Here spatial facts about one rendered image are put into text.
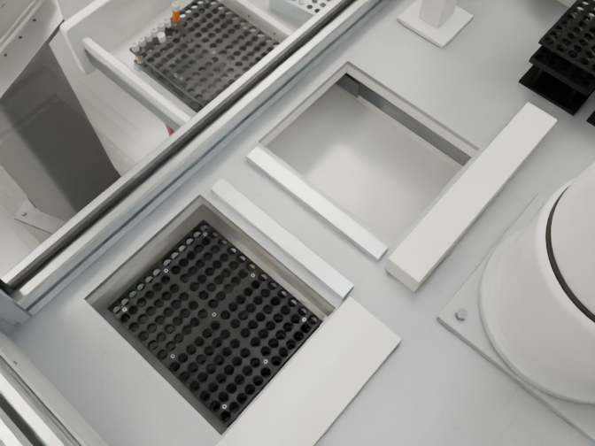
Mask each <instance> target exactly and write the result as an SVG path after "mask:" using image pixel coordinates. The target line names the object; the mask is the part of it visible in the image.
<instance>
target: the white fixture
mask: <svg viewBox="0 0 595 446"><path fill-rule="evenodd" d="M457 1H458V0H416V1H415V2H413V3H412V4H411V5H410V6H409V7H408V8H407V9H406V10H405V11H403V12H402V13H401V14H400V15H399V16H398V17H397V21H398V22H399V23H401V24H403V25H404V26H406V27H408V28H410V29H411V30H413V31H414V32H415V33H417V34H418V35H421V36H422V37H424V38H425V39H427V40H429V41H430V42H432V43H434V44H435V45H436V46H438V47H440V48H441V49H442V48H443V47H444V46H445V45H446V44H447V43H448V42H449V41H450V40H451V39H452V38H453V37H454V36H455V35H456V34H457V33H458V32H459V31H460V30H461V29H463V28H464V27H465V26H466V25H467V24H468V23H469V22H470V21H471V20H472V19H473V17H474V16H473V15H472V14H470V13H468V12H466V11H464V10H463V9H461V8H460V7H458V6H457V5H456V4H457Z"/></svg>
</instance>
